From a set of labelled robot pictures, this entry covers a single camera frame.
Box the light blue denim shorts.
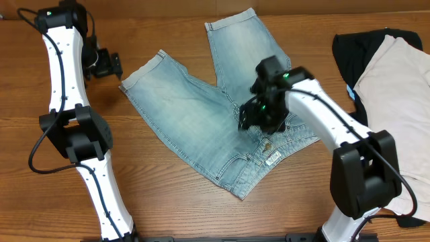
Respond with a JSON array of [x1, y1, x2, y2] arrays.
[[120, 9, 317, 199]]

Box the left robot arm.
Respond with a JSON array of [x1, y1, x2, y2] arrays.
[[34, 1, 139, 241]]

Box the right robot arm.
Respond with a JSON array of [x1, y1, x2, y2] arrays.
[[238, 56, 402, 241]]

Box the black garment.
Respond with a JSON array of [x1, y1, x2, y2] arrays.
[[332, 28, 429, 228]]

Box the beige pink shorts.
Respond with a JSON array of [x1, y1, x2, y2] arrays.
[[353, 35, 429, 220]]

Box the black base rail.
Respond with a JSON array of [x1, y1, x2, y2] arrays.
[[80, 232, 380, 242]]

